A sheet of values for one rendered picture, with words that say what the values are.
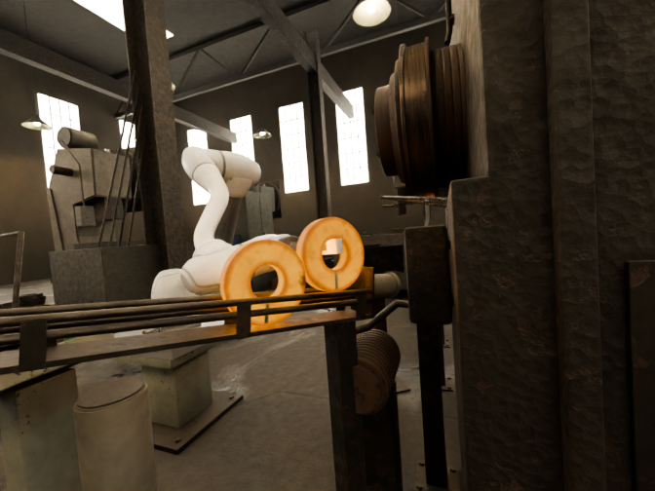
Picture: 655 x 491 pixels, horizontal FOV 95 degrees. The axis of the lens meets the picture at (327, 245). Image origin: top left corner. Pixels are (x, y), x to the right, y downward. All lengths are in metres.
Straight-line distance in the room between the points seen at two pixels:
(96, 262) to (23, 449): 2.90
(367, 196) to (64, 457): 10.94
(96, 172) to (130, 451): 5.46
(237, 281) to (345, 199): 11.13
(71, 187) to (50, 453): 5.65
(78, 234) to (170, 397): 4.96
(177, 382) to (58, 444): 0.70
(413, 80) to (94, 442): 1.02
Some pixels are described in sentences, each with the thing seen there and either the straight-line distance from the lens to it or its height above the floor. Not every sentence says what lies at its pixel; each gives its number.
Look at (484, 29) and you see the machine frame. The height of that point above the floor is 1.10.
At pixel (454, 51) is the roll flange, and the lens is 0.98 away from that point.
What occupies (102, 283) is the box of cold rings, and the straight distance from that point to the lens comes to 3.62.
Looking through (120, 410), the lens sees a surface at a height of 0.50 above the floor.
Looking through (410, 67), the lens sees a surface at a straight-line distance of 0.91.
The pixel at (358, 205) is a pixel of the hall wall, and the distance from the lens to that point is 11.44.
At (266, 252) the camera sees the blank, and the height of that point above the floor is 0.77.
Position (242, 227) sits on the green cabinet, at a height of 0.97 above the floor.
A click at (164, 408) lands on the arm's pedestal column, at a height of 0.10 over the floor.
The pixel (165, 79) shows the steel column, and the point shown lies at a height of 2.63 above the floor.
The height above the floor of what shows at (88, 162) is 2.18.
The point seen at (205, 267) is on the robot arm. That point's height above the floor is 0.74.
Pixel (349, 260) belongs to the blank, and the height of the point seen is 0.74.
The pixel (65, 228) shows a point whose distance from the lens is 6.48.
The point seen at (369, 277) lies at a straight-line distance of 0.66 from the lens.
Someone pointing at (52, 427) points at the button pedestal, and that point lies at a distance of 0.89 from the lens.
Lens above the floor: 0.80
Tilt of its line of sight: 2 degrees down
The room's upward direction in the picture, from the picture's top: 4 degrees counter-clockwise
